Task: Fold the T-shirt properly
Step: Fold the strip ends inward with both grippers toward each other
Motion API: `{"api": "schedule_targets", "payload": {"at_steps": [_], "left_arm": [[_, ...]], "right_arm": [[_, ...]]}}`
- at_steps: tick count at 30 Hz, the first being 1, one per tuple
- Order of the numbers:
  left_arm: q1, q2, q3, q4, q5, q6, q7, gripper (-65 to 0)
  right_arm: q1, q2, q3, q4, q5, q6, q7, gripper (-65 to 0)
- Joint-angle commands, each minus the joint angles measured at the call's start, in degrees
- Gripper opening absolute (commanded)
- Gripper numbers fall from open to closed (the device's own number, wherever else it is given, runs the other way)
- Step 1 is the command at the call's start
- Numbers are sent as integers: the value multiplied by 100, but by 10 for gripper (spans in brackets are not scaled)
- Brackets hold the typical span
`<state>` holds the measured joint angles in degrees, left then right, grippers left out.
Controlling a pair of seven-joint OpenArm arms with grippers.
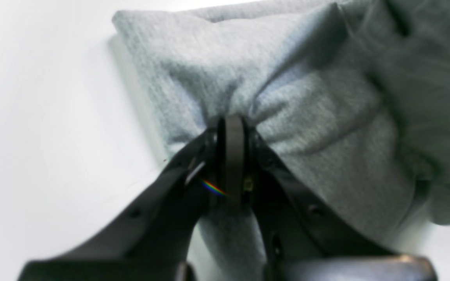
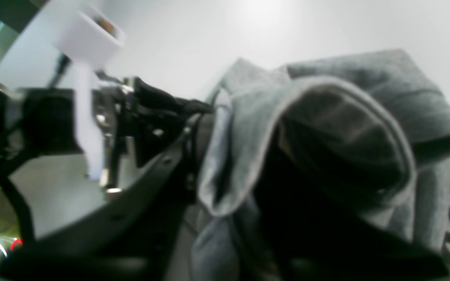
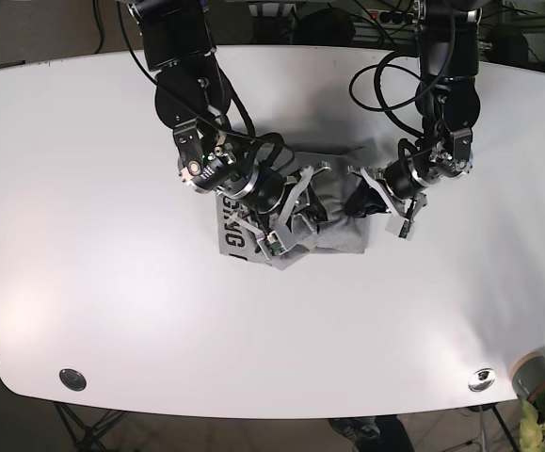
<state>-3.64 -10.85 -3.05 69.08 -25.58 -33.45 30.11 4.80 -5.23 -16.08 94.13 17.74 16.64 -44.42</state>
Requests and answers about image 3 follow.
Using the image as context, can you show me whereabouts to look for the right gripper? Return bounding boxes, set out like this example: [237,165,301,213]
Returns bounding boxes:
[177,126,329,245]

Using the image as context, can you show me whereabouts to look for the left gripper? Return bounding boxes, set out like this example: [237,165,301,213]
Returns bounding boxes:
[344,128,473,222]

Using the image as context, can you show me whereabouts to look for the grey T-shirt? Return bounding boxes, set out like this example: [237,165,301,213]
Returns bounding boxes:
[216,146,371,270]

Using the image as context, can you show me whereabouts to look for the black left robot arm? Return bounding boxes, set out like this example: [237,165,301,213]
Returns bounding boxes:
[345,1,485,225]

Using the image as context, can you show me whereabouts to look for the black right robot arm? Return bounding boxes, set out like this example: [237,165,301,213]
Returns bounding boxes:
[117,1,328,256]

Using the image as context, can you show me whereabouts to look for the white power strip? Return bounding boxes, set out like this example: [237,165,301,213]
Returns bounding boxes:
[368,9,414,27]

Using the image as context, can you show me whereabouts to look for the right table grommet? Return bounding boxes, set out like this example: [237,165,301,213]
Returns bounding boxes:
[468,368,496,393]

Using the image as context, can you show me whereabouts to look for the table grommet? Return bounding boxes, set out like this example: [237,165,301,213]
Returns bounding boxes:
[468,368,496,393]
[59,368,87,392]

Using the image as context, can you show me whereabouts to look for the dark shoe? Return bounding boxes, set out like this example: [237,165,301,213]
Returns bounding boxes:
[328,416,380,444]

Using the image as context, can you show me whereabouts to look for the grey plant pot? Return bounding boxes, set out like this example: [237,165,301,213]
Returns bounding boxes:
[509,351,545,404]

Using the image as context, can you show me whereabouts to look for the left table grommet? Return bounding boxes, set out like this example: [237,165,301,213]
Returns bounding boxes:
[59,368,87,392]

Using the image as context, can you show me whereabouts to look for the black folding stand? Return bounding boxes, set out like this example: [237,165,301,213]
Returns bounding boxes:
[54,402,127,452]

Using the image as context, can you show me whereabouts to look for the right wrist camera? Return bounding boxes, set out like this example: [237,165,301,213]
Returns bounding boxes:
[256,234,287,260]

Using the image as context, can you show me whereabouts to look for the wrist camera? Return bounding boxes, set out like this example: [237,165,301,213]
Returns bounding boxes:
[256,234,287,260]
[385,215,415,240]

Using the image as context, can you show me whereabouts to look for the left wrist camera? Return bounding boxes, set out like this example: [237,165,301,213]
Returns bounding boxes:
[385,215,415,240]

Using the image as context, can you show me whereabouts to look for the tangled black cables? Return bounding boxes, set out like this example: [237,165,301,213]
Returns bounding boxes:
[252,0,545,57]

